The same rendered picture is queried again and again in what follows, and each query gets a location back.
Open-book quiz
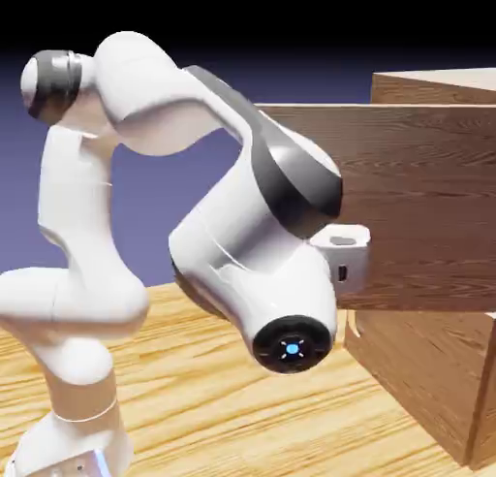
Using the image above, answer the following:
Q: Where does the small wood cabinet door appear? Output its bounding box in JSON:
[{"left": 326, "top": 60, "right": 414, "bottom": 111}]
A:
[{"left": 344, "top": 309, "right": 496, "bottom": 469}]

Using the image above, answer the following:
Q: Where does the curved metal door handle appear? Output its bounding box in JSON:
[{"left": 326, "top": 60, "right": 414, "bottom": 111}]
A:
[{"left": 345, "top": 309, "right": 362, "bottom": 339}]

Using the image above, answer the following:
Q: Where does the light wood cabinet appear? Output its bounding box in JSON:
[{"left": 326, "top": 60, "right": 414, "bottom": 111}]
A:
[{"left": 343, "top": 67, "right": 496, "bottom": 473}]

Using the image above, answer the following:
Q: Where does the large wood cabinet door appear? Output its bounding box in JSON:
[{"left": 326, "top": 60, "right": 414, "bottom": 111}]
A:
[{"left": 253, "top": 103, "right": 496, "bottom": 314}]

